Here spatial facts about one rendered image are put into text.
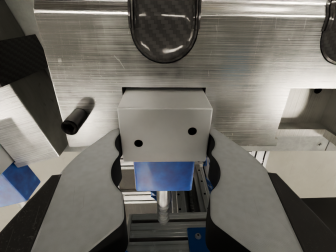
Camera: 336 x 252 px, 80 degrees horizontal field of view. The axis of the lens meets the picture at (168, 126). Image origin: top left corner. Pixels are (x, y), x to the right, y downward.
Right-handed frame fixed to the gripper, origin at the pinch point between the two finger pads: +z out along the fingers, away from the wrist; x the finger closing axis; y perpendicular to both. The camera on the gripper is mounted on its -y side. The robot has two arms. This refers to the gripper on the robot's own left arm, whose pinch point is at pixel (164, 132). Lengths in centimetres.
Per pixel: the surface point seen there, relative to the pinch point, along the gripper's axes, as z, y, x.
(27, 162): 4.9, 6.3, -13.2
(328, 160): 90, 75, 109
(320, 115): 4.2, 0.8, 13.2
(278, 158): 90, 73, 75
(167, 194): 1.0, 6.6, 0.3
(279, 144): 10.4, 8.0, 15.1
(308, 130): 2.9, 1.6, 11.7
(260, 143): 1.4, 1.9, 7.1
